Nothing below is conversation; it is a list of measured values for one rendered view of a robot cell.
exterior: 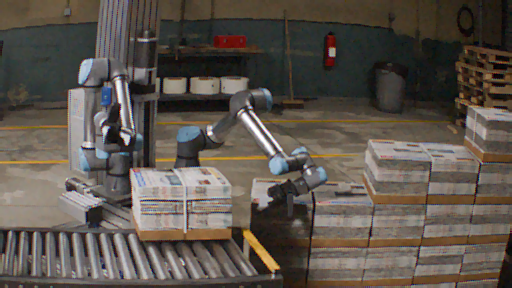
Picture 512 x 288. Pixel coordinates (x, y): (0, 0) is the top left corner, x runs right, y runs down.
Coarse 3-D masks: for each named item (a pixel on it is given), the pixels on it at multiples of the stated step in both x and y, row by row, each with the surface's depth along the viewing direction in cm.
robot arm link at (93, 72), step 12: (84, 60) 283; (96, 60) 284; (108, 60) 286; (84, 72) 279; (96, 72) 282; (108, 72) 285; (84, 84) 283; (96, 84) 283; (96, 96) 287; (84, 108) 288; (96, 108) 288; (84, 120) 290; (84, 132) 291; (84, 144) 291; (84, 156) 290; (96, 156) 292; (84, 168) 291; (96, 168) 294
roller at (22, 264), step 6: (24, 234) 241; (24, 240) 235; (24, 246) 229; (18, 252) 225; (24, 252) 224; (18, 258) 218; (24, 258) 219; (18, 264) 213; (24, 264) 214; (18, 270) 207; (24, 270) 209
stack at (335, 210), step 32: (256, 192) 316; (320, 192) 321; (352, 192) 322; (256, 224) 306; (288, 224) 306; (320, 224) 306; (352, 224) 307; (384, 224) 306; (416, 224) 306; (448, 224) 306; (256, 256) 310; (288, 256) 310; (320, 256) 309; (352, 256) 309; (384, 256) 309; (416, 256) 309; (448, 256) 310
